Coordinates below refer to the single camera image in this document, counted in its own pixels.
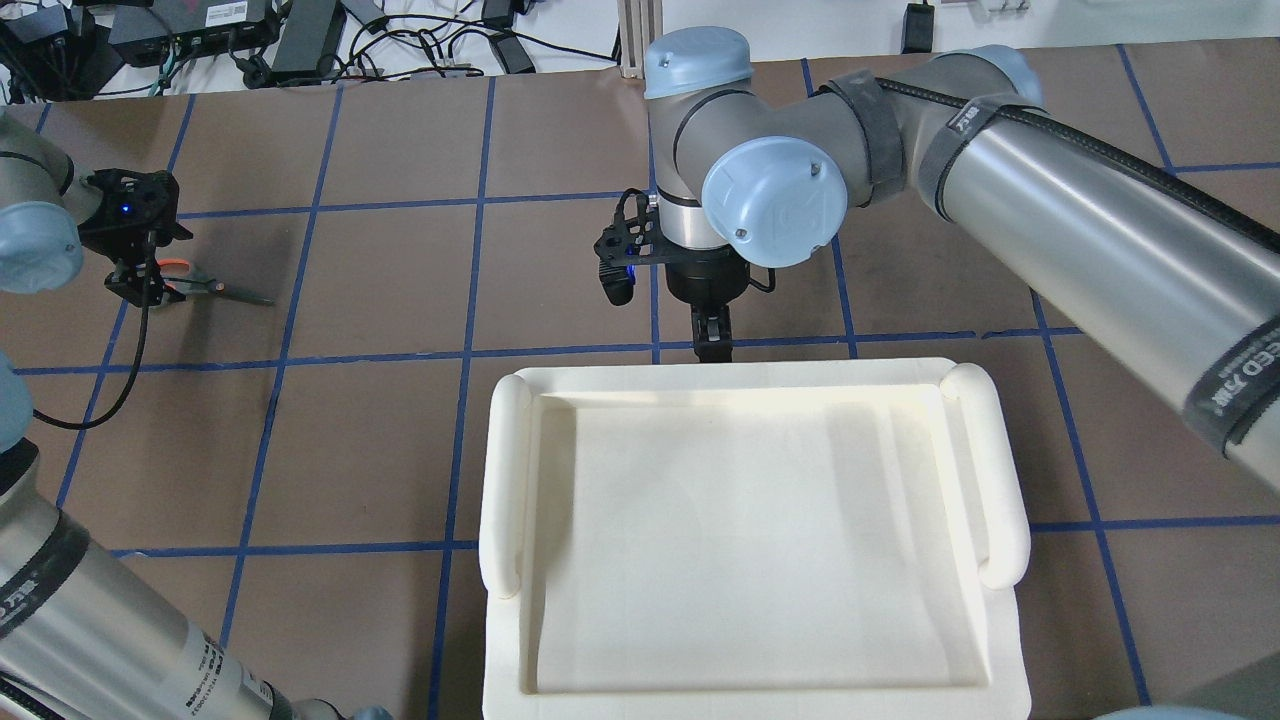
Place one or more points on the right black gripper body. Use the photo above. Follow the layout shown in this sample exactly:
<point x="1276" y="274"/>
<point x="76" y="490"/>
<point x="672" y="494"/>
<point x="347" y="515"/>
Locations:
<point x="705" y="282"/>

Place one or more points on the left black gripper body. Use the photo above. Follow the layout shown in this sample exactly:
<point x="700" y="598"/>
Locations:
<point x="98" y="215"/>

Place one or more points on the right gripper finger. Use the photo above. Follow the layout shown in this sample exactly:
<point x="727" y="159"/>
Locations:
<point x="722" y="340"/>
<point x="702" y="334"/>

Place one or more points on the black orange scissors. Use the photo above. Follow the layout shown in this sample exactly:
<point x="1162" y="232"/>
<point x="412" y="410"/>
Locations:
<point x="182" y="278"/>

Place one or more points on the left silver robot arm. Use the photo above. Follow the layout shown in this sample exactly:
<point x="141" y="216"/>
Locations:
<point x="82" y="636"/>

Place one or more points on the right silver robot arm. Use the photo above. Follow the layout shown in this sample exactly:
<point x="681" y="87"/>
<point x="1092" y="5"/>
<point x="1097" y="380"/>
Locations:
<point x="1179" y="287"/>

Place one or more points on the white foam tray box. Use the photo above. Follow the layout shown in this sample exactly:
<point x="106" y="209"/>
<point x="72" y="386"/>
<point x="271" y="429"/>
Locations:
<point x="821" y="540"/>

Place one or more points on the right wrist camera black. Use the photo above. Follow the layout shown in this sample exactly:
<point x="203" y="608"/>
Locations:
<point x="634" y="226"/>

